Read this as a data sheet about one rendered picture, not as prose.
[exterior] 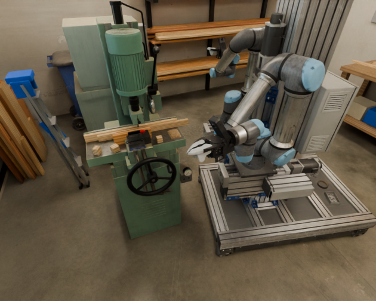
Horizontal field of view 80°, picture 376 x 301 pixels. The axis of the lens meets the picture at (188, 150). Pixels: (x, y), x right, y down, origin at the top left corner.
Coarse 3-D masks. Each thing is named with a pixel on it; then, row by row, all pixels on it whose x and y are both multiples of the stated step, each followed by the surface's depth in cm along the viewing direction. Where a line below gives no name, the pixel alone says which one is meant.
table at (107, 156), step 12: (156, 132) 149; (180, 132) 149; (96, 144) 138; (108, 144) 138; (156, 144) 138; (168, 144) 141; (180, 144) 144; (96, 156) 129; (108, 156) 130; (120, 156) 133
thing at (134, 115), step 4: (128, 108) 142; (140, 108) 139; (132, 112) 135; (136, 112) 135; (140, 112) 135; (132, 116) 134; (136, 116) 134; (140, 116) 135; (132, 120) 135; (136, 120) 136; (140, 120) 137
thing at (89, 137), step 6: (162, 120) 151; (168, 120) 151; (174, 120) 153; (132, 126) 145; (96, 132) 140; (102, 132) 140; (108, 132) 141; (84, 138) 137; (90, 138) 139; (96, 138) 140
